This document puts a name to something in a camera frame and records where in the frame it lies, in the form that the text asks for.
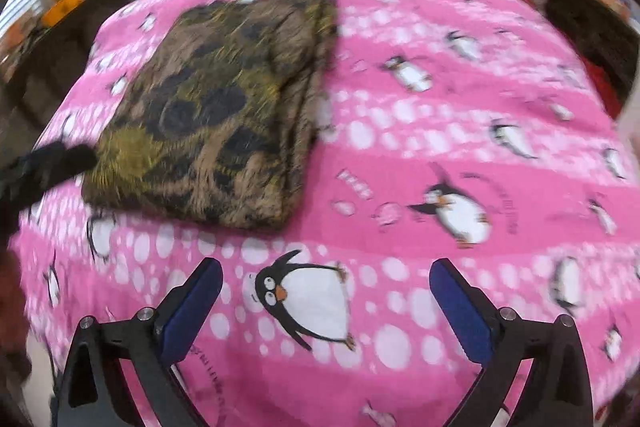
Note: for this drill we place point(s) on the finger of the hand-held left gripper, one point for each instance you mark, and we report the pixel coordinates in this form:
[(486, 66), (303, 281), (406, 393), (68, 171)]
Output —
[(55, 167)]

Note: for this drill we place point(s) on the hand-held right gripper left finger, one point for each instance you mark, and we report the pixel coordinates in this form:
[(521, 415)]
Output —
[(196, 304)]

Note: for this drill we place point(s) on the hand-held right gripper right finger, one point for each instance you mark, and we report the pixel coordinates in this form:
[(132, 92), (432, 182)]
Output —
[(457, 307)]

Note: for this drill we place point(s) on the brown floral cloth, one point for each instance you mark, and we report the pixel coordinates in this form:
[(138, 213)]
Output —
[(215, 117)]

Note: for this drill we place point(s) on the dark wooden cabinet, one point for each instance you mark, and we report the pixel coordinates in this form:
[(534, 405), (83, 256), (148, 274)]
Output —
[(55, 57)]

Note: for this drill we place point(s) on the pink penguin blanket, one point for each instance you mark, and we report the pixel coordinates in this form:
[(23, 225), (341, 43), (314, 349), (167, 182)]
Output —
[(425, 132)]

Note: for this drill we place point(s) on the dark bedside table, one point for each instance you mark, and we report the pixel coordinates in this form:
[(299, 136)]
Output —
[(580, 22)]

